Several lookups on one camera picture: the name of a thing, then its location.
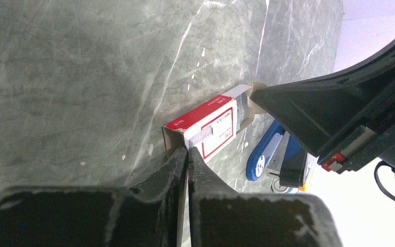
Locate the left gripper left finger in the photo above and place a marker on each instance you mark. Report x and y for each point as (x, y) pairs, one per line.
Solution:
(146, 214)

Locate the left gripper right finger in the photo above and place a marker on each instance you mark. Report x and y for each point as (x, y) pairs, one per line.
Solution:
(220, 216)

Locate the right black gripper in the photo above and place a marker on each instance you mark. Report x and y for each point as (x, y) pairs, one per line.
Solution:
(338, 116)

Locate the blue stapler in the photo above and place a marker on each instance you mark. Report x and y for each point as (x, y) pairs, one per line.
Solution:
(281, 157)

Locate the red white staple box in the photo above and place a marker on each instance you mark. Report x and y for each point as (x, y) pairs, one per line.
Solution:
(211, 126)

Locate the orange yellow block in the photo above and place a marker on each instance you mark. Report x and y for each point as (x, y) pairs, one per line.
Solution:
(306, 183)

